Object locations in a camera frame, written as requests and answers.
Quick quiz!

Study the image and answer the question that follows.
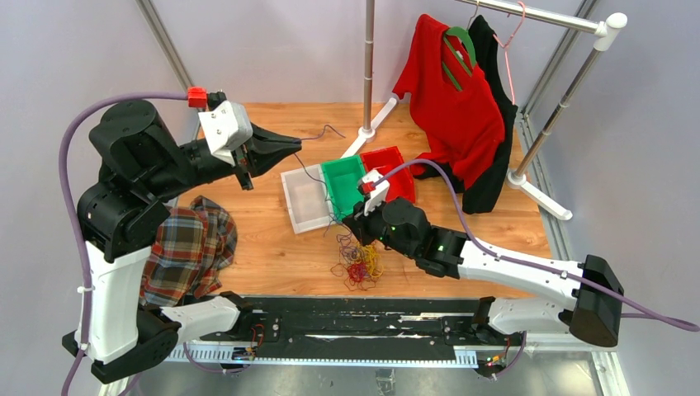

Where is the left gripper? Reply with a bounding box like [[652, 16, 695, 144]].
[[144, 117, 303, 197]]

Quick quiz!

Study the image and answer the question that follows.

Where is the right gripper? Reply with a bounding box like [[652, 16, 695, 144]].
[[342, 194, 416, 260]]

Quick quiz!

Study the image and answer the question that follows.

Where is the red thin cable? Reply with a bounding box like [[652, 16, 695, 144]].
[[329, 243, 384, 292]]

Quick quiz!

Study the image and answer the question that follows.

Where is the blue thin cable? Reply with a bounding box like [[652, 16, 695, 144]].
[[292, 124, 373, 275]]

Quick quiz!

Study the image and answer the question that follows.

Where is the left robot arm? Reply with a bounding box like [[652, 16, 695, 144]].
[[59, 92, 301, 384]]

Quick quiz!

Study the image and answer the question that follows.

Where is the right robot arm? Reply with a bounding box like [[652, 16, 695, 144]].
[[343, 198, 624, 347]]

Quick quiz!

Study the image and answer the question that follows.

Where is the green plastic bin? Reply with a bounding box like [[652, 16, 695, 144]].
[[320, 155, 366, 220]]

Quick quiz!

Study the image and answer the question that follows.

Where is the white plastic bin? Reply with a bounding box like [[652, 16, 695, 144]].
[[281, 164, 332, 234]]

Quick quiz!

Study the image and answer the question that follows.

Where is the red plastic bin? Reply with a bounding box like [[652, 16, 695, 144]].
[[359, 145, 416, 205]]

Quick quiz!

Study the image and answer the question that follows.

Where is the metal clothes rack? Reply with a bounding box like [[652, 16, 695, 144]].
[[342, 1, 628, 221]]

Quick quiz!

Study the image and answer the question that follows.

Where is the plaid flannel shirt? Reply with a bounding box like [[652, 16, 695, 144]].
[[140, 196, 239, 307]]

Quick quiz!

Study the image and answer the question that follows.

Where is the black shirt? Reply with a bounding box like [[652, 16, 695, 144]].
[[419, 16, 518, 215]]

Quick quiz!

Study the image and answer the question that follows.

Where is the red shirt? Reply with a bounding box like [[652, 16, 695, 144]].
[[393, 14, 505, 188]]

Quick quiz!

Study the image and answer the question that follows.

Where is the green clothes hanger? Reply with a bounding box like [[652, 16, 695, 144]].
[[438, 26, 480, 93]]

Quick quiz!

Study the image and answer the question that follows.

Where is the pink clothes hanger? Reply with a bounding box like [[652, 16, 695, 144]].
[[493, 1, 527, 105]]

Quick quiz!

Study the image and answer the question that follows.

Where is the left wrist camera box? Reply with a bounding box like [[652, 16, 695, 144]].
[[197, 100, 253, 166]]

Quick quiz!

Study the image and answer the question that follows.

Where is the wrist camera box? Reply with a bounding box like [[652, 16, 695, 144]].
[[357, 169, 390, 216], [197, 100, 253, 166]]

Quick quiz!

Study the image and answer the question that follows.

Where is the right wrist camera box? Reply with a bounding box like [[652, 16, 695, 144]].
[[357, 169, 390, 216]]

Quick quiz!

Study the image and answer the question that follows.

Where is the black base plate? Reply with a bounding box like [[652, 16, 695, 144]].
[[203, 296, 523, 364]]

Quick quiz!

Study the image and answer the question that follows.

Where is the aluminium frame rail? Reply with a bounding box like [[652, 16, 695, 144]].
[[135, 0, 193, 90]]

